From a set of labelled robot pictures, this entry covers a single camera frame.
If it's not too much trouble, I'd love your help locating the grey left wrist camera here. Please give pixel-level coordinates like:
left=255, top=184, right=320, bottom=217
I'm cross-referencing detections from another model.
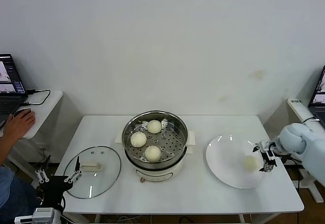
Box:
left=14, top=207, right=55, bottom=223

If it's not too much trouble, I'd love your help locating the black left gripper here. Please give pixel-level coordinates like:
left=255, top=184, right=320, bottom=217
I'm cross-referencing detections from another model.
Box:
left=35, top=154, right=82, bottom=206

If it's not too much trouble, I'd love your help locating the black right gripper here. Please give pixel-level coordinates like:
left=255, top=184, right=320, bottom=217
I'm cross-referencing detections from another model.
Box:
left=258, top=144, right=278, bottom=173

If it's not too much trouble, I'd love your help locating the black laptop cable with plug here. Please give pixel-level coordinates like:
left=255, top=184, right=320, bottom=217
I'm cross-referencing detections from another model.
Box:
left=20, top=89, right=51, bottom=107

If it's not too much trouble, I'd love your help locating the blue jeans leg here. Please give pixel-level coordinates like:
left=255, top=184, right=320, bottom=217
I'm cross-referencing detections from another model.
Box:
left=0, top=166, right=43, bottom=218

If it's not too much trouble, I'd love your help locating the bare person forearm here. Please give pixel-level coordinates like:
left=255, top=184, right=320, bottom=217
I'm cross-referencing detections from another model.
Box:
left=0, top=131, right=17, bottom=168

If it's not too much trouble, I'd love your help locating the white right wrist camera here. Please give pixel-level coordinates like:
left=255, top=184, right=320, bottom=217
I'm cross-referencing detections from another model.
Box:
left=252, top=140, right=271, bottom=154

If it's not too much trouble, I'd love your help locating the white round plate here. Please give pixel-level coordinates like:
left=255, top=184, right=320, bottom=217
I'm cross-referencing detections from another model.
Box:
left=205, top=134, right=269, bottom=189

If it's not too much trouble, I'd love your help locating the white side desk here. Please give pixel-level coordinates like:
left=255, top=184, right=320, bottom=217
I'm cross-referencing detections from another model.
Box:
left=0, top=89, right=64, bottom=184
left=286, top=98, right=325, bottom=204

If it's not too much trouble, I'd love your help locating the stainless steel steamer basket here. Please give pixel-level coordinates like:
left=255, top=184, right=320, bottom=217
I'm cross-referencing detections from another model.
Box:
left=122, top=110, right=189, bottom=171

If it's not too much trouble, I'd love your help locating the white steamed baozi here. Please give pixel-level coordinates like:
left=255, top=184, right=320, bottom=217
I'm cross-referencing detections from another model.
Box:
left=243, top=155, right=261, bottom=172
left=147, top=119, right=163, bottom=135
left=144, top=145, right=163, bottom=163
left=131, top=132, right=147, bottom=148

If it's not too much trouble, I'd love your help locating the cream electric cooker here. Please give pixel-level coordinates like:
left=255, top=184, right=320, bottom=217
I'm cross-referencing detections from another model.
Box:
left=115, top=131, right=197, bottom=184

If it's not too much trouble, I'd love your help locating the person right hand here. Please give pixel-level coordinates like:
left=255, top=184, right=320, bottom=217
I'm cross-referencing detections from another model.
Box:
left=4, top=108, right=37, bottom=140

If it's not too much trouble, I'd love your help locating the black computer mouse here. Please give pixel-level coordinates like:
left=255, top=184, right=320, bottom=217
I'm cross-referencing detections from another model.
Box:
left=13, top=108, right=33, bottom=117

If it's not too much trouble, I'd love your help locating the black open laptop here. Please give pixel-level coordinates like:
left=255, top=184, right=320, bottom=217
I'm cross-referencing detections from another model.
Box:
left=307, top=66, right=325, bottom=129
left=0, top=53, right=29, bottom=131

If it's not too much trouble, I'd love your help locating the glass lid with cream handle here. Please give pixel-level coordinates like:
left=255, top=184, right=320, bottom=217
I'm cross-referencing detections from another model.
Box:
left=63, top=146, right=122, bottom=199

